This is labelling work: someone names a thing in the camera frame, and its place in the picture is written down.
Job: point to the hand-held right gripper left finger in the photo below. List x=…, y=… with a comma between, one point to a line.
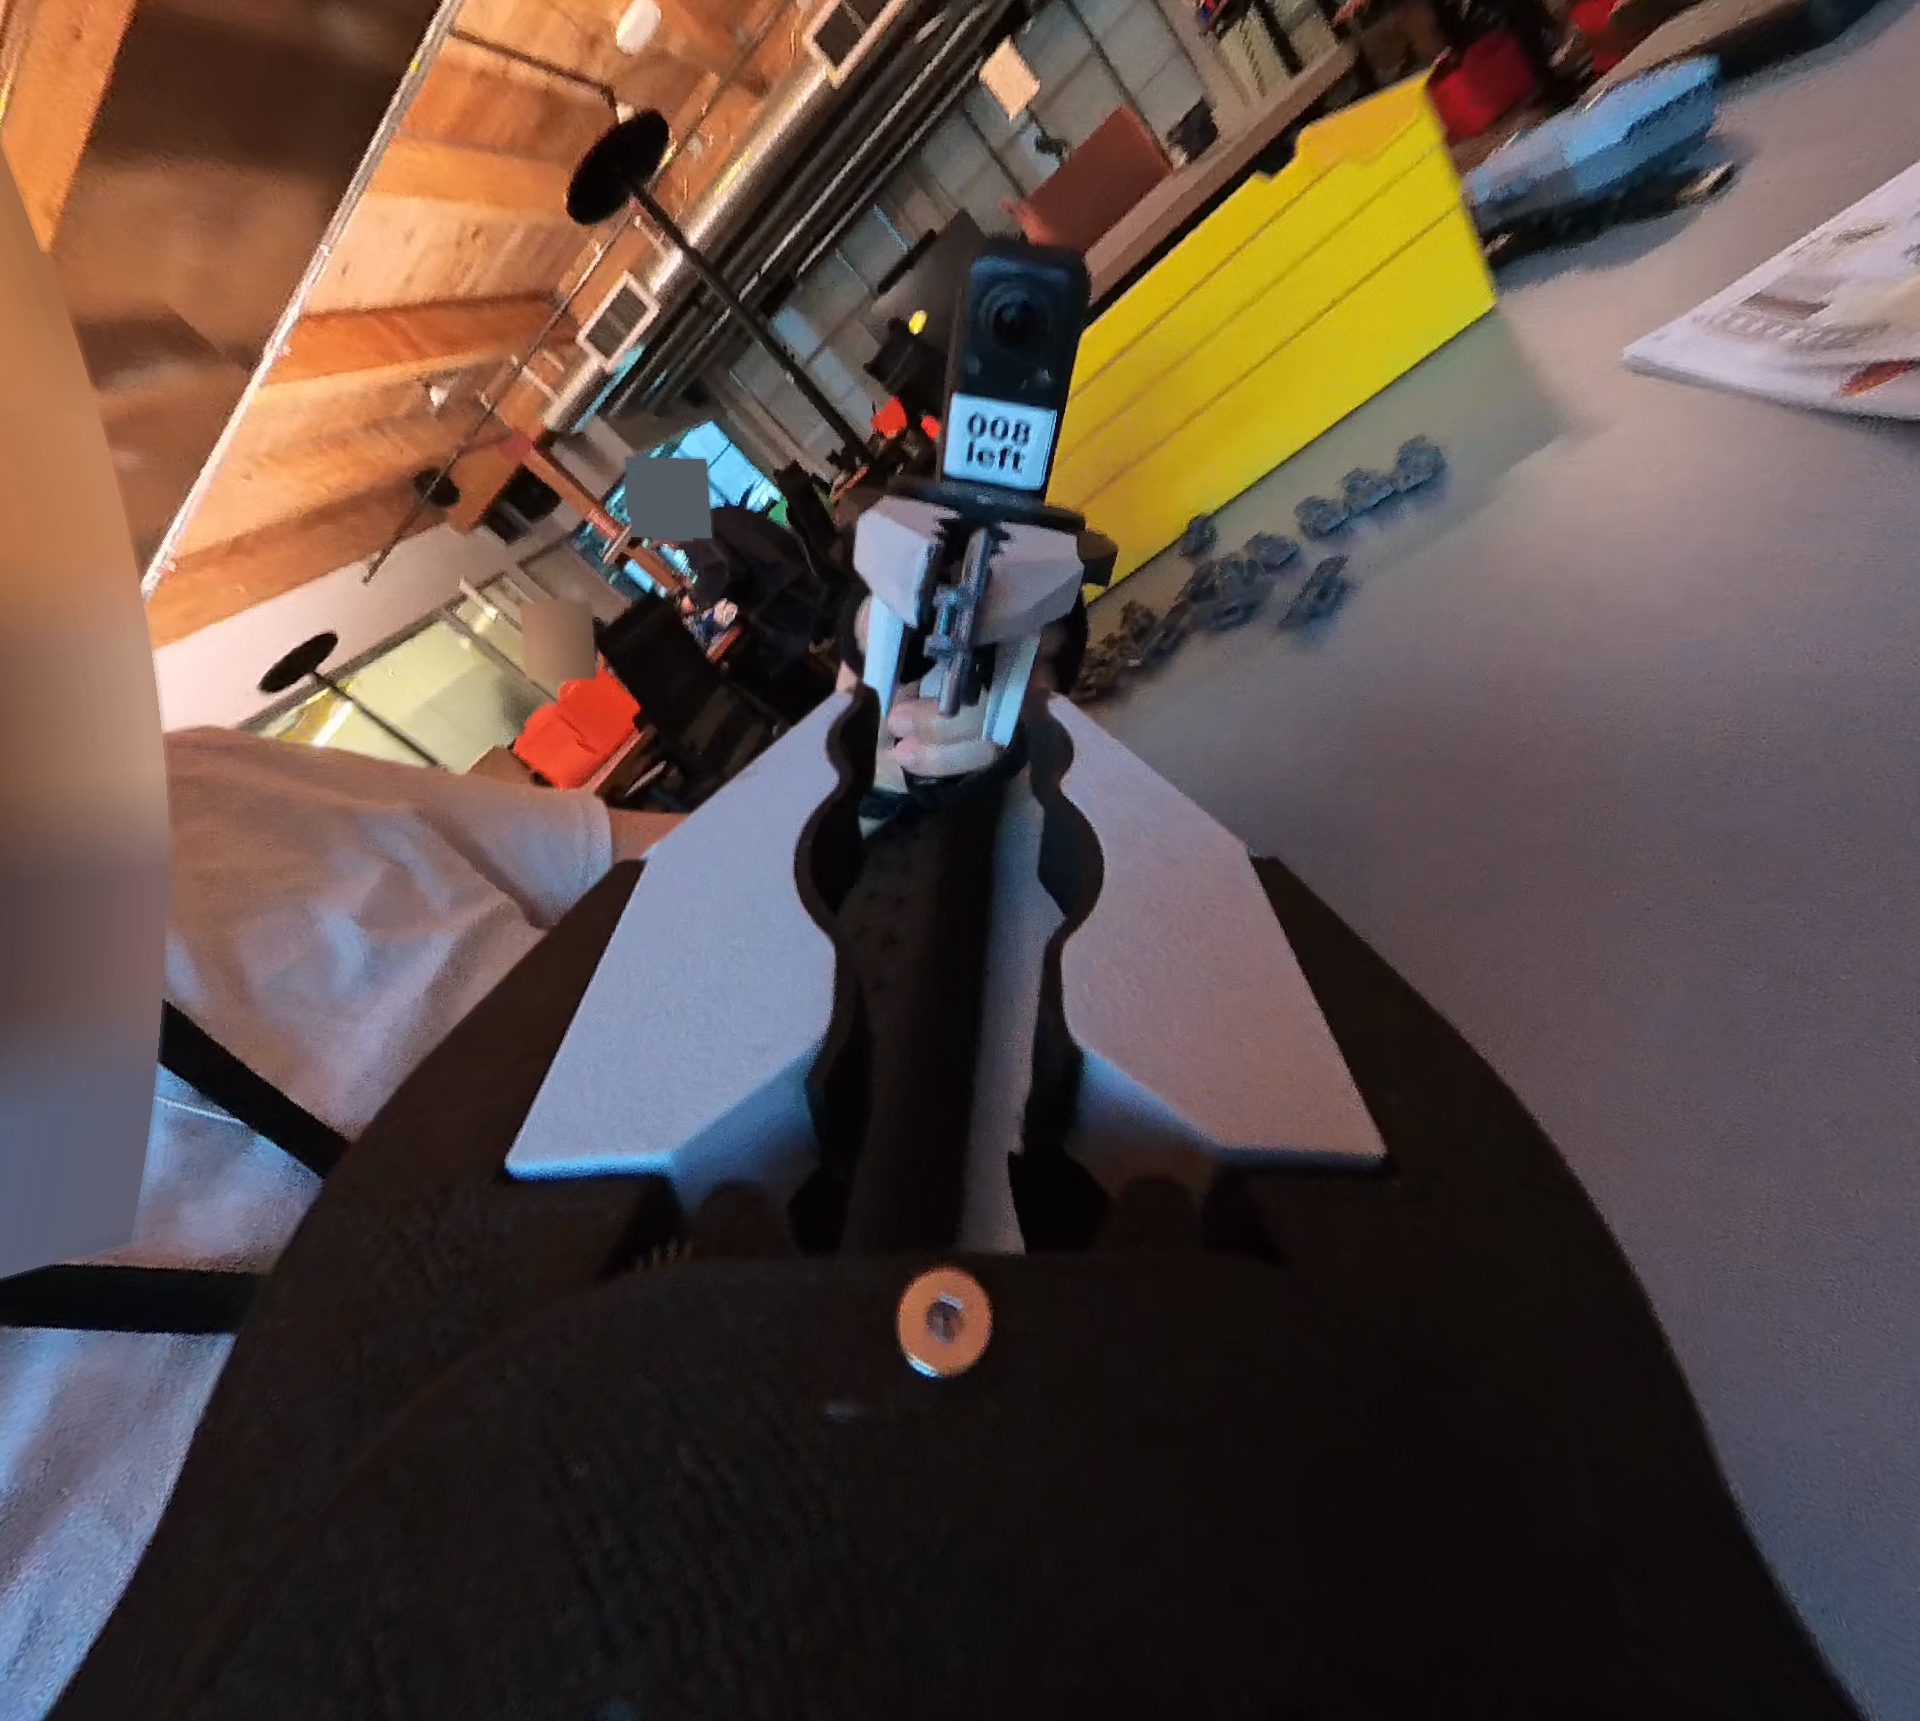
x=690, y=1001

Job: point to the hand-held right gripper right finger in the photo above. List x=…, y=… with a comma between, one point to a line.
x=1214, y=1001

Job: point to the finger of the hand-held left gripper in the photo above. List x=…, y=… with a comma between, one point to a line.
x=1042, y=580
x=901, y=558

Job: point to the row of grey track links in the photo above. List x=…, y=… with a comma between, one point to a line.
x=1245, y=580

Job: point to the person's left forearm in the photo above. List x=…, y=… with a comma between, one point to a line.
x=638, y=838

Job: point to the grey desk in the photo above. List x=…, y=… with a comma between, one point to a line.
x=1574, y=851

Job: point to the person's left hand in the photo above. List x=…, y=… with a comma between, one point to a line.
x=938, y=750

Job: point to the yellow plastic bin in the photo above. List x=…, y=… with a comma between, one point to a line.
x=1275, y=357

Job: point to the orange chair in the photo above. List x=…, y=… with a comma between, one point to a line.
x=578, y=730

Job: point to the black round-base pole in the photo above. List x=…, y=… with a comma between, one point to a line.
x=615, y=160
x=300, y=662

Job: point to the white round ceiling sensor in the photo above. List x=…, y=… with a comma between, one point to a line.
x=638, y=23

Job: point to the blue grey toy controller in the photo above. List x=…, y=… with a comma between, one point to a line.
x=1604, y=139

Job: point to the open instruction booklet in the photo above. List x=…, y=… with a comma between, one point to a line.
x=1801, y=311

